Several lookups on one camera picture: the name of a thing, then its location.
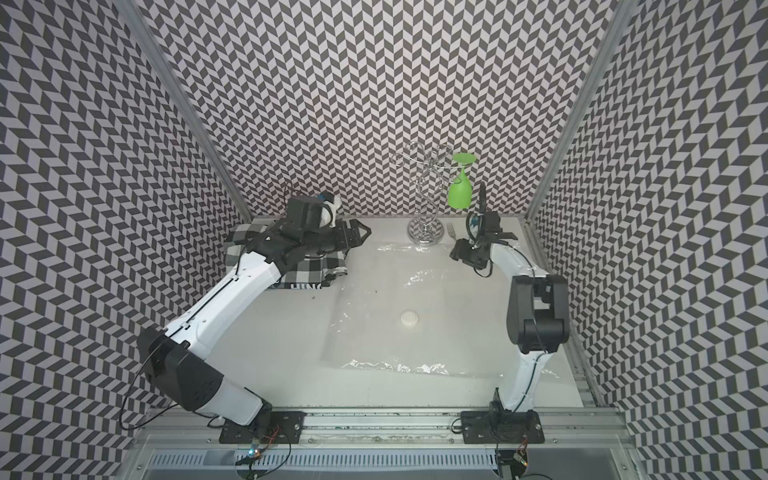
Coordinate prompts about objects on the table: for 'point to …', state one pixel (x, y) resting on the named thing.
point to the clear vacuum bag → (417, 306)
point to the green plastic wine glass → (460, 190)
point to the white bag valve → (409, 317)
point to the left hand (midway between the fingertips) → (359, 236)
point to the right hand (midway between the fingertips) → (458, 260)
